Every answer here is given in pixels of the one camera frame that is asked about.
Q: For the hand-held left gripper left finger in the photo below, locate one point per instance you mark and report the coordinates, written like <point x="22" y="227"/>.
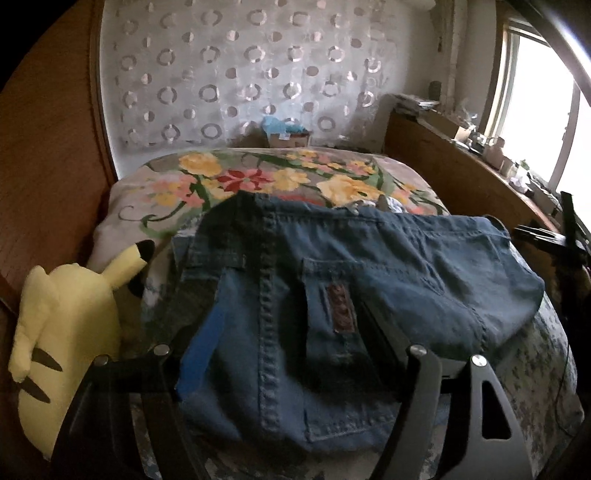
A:
<point x="201" y="355"/>

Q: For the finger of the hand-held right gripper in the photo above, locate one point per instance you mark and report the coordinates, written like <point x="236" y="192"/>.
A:
<point x="531" y="233"/>

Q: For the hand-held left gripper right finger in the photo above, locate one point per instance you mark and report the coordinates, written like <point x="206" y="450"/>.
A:
<point x="383" y="339"/>

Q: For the blue denim pants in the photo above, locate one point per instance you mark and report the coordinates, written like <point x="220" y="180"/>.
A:
<point x="323" y="277"/>

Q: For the wooden side shelf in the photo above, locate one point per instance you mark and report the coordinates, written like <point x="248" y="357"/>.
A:
<point x="443" y="157"/>

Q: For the window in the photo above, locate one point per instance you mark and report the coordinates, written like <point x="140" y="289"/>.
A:
<point x="535" y="106"/>

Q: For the white patterned cloth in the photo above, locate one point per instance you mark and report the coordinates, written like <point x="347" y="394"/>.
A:
<point x="385" y="204"/>

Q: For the yellow plush toy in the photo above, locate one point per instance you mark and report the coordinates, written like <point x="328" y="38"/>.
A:
<point x="69" y="323"/>

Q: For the blue floral bed sheet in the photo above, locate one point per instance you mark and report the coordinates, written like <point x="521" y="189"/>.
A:
<point x="540" y="369"/>

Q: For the stack of papers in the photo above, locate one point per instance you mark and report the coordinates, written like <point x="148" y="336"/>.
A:
<point x="415" y="104"/>

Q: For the floral blanket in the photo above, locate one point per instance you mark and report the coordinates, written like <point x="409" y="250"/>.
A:
<point x="258" y="177"/>

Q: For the small cardboard box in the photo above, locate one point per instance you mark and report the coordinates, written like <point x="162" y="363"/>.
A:
<point x="290" y="140"/>

